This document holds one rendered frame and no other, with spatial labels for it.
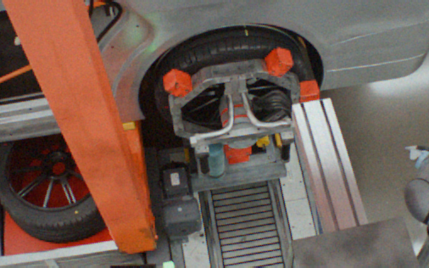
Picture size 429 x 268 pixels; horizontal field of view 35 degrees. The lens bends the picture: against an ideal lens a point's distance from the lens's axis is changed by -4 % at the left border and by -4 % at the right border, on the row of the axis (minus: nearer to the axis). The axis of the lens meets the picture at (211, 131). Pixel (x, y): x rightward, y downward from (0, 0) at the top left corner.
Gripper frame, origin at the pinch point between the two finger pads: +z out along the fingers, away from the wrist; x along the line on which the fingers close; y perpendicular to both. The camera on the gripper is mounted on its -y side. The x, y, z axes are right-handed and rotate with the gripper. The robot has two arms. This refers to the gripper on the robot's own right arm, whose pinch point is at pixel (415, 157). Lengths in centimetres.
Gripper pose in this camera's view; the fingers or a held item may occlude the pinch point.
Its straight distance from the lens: 289.2
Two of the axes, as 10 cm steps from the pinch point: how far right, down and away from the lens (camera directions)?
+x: 7.1, 5.8, 3.9
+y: -4.7, 8.1, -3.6
